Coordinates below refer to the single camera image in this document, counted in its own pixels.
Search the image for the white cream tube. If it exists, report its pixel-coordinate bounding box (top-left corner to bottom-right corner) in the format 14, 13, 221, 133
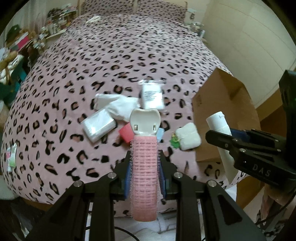
206, 111, 238, 184

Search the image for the pink hair roller clip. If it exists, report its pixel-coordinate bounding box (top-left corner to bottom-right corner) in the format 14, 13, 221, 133
130, 108, 161, 222

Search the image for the brown cardboard box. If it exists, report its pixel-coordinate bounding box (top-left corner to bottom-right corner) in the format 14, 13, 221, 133
192, 68, 261, 163

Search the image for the white fluffy pouch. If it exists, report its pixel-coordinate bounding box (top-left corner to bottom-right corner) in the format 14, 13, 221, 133
175, 123, 202, 151

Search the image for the grey blue makeup sponge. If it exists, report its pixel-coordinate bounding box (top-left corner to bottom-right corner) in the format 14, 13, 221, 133
156, 128, 165, 143

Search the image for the small green pink packet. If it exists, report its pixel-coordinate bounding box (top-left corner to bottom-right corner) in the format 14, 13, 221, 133
6, 143, 17, 173

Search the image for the clear pack of cotton swabs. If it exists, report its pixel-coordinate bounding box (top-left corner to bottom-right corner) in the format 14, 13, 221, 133
81, 108, 116, 143

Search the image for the white labelled cotton pad pack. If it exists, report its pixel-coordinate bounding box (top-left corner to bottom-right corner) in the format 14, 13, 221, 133
138, 79, 166, 110

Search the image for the pink leopard print blanket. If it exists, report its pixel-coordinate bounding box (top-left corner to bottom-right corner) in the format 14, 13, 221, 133
1, 14, 231, 204

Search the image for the red paper gift box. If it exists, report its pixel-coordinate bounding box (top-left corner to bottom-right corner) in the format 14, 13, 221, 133
118, 123, 134, 144

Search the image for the nightstand with bottles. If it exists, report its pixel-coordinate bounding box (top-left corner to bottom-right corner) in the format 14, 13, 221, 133
185, 8, 207, 44

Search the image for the white cloth in plastic bag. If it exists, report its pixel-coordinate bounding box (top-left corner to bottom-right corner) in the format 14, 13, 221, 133
94, 93, 140, 123

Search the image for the leopard print pillow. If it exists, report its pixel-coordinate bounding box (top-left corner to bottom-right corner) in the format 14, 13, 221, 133
81, 0, 187, 22

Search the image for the cluttered side shelf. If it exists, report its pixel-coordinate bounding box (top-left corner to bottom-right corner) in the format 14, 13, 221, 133
1, 4, 77, 106

